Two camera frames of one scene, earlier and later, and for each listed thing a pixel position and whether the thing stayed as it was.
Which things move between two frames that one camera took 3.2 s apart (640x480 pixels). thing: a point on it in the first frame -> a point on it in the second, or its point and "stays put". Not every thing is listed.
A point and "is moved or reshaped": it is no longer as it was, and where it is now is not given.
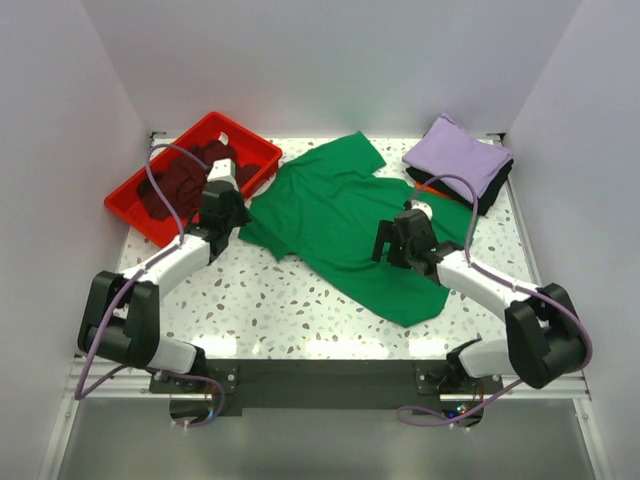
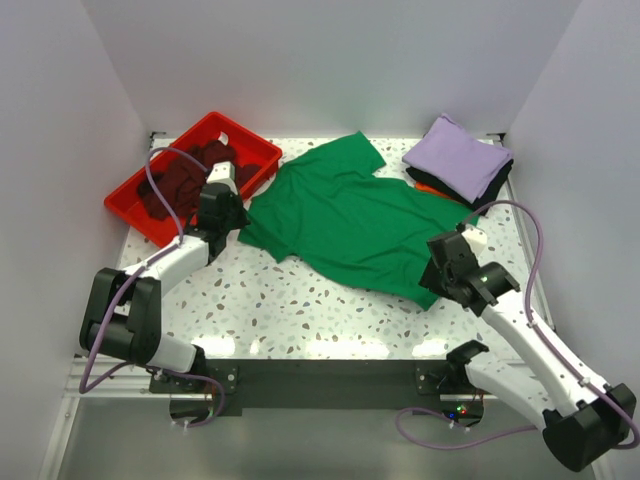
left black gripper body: [239, 215] stays put
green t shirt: [318, 213] is moved or reshaped
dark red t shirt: [182, 182] stays put
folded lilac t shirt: [451, 149] stays put
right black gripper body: [405, 252] -> [435, 279]
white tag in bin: [223, 138] stays put
